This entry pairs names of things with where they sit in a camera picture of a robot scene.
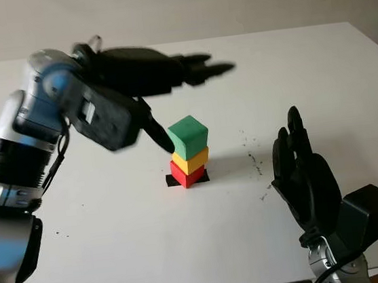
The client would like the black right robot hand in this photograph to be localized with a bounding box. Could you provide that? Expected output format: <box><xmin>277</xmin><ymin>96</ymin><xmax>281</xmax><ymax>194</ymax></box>
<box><xmin>262</xmin><ymin>101</ymin><xmax>347</xmax><ymax>248</ymax></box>

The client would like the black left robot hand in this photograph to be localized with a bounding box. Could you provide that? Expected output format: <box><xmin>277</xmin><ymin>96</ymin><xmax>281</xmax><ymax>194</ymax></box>
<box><xmin>79</xmin><ymin>33</ymin><xmax>244</xmax><ymax>162</ymax></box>

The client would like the green wooden block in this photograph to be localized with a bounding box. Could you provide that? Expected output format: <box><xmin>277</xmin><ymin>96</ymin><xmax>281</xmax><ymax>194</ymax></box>
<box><xmin>165</xmin><ymin>113</ymin><xmax>211</xmax><ymax>163</ymax></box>

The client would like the yellow wooden block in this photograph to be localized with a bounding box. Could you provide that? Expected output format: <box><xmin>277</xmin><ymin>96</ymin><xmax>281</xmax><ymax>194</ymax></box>
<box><xmin>171</xmin><ymin>145</ymin><xmax>212</xmax><ymax>177</ymax></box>

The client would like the red wooden block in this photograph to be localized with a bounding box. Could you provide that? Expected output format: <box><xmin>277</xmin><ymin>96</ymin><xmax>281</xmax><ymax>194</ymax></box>
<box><xmin>169</xmin><ymin>156</ymin><xmax>208</xmax><ymax>190</ymax></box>

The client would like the black tape strip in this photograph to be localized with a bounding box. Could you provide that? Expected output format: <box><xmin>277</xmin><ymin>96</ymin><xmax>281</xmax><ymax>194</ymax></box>
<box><xmin>165</xmin><ymin>169</ymin><xmax>211</xmax><ymax>188</ymax></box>

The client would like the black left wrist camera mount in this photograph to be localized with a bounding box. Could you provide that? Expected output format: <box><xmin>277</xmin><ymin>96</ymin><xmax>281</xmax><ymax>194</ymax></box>
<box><xmin>66</xmin><ymin>79</ymin><xmax>141</xmax><ymax>157</ymax></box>

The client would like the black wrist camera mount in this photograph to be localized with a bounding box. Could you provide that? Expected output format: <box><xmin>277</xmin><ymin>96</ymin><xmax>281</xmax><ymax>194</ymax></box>
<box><xmin>66</xmin><ymin>79</ymin><xmax>141</xmax><ymax>157</ymax></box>
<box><xmin>329</xmin><ymin>183</ymin><xmax>378</xmax><ymax>255</ymax></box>

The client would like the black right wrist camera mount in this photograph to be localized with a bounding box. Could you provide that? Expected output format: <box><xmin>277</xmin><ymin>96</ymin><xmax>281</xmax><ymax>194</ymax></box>
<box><xmin>329</xmin><ymin>183</ymin><xmax>378</xmax><ymax>255</ymax></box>

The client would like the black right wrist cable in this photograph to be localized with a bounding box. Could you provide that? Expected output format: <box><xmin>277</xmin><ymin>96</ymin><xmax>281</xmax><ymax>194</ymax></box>
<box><xmin>307</xmin><ymin>255</ymin><xmax>356</xmax><ymax>283</ymax></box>

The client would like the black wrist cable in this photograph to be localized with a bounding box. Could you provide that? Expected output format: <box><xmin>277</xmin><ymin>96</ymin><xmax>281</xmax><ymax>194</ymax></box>
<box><xmin>307</xmin><ymin>255</ymin><xmax>356</xmax><ymax>283</ymax></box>
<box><xmin>24</xmin><ymin>34</ymin><xmax>120</xmax><ymax>200</ymax></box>

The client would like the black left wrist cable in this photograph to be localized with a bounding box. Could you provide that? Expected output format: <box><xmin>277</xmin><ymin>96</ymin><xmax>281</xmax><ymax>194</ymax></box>
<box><xmin>24</xmin><ymin>34</ymin><xmax>120</xmax><ymax>200</ymax></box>

